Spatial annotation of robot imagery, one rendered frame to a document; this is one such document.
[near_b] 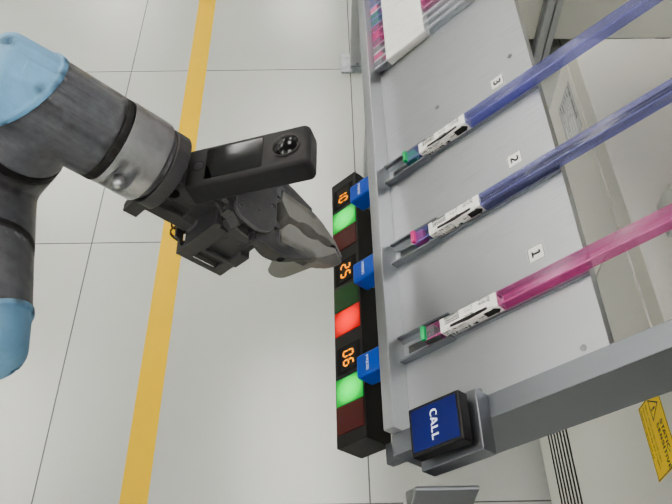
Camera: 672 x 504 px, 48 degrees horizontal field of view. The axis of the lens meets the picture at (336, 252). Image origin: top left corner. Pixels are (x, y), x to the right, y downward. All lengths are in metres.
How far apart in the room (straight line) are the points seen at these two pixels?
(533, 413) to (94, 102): 0.41
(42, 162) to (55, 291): 1.10
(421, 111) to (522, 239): 0.25
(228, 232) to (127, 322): 0.96
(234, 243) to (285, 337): 0.87
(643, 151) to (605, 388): 0.55
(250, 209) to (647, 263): 0.49
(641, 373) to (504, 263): 0.16
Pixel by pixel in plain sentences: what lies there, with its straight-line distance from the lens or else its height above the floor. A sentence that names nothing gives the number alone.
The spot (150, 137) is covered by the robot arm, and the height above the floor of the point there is 0.90.
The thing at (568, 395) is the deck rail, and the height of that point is 0.83.
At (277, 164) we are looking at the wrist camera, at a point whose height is 0.88.
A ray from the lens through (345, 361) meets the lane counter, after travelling 0.77.
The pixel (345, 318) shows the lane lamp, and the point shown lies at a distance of 0.80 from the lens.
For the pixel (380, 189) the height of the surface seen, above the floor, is 0.73.
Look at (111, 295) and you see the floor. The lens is 1.68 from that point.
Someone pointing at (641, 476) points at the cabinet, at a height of 0.46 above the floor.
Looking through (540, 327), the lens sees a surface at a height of 0.82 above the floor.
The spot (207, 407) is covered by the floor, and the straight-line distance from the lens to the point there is 1.49.
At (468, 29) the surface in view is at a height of 0.81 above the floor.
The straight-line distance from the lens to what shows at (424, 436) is 0.59.
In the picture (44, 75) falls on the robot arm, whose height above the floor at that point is 0.97.
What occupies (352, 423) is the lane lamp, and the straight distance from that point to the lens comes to 0.73.
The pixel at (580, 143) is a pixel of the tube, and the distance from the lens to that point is 0.67.
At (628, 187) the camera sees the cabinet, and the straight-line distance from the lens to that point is 1.03.
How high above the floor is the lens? 1.32
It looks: 52 degrees down
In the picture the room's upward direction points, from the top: straight up
